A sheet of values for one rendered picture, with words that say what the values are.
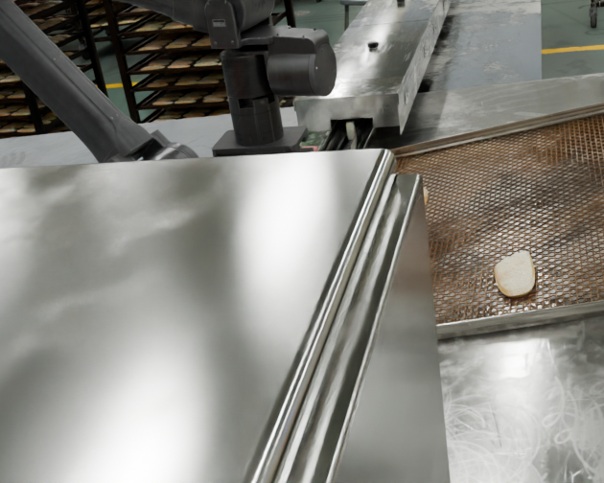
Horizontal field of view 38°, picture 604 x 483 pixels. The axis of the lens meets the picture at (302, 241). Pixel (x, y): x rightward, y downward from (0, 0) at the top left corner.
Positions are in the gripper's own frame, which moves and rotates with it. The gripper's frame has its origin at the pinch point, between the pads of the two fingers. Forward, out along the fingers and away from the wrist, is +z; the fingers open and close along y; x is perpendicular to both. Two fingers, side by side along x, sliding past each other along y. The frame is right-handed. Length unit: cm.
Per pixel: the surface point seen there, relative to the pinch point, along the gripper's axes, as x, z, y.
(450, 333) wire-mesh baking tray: -25.7, 1.1, 23.6
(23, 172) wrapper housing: -80, -38, 23
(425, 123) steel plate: 58, 11, 11
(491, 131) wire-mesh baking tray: 24.1, 0.6, 25.1
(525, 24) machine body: 126, 11, 28
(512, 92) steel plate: 72, 11, 26
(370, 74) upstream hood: 57, 1, 3
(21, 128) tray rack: 227, 63, -185
